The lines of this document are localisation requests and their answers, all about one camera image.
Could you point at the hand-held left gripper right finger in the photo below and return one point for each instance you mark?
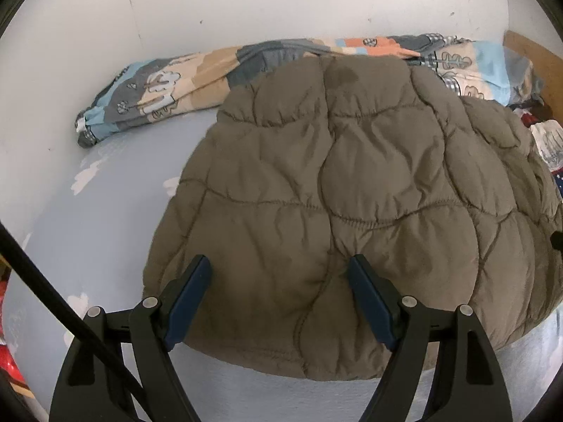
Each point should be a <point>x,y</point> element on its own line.
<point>369,291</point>

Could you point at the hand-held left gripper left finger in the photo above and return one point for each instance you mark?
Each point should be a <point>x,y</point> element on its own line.
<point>190,291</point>

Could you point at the olive quilted puffer jacket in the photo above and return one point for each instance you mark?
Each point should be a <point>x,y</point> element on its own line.
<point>352,193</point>

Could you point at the pile of assorted clothes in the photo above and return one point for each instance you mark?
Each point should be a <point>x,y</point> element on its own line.
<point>545,136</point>

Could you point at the light blue cloud bedsheet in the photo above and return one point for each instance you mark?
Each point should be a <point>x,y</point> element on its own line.
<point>96,211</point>

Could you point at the red object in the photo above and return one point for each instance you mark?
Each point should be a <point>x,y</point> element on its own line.
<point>6,351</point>

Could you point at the patterned rolled quilt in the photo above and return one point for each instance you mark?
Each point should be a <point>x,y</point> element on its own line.
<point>184,83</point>

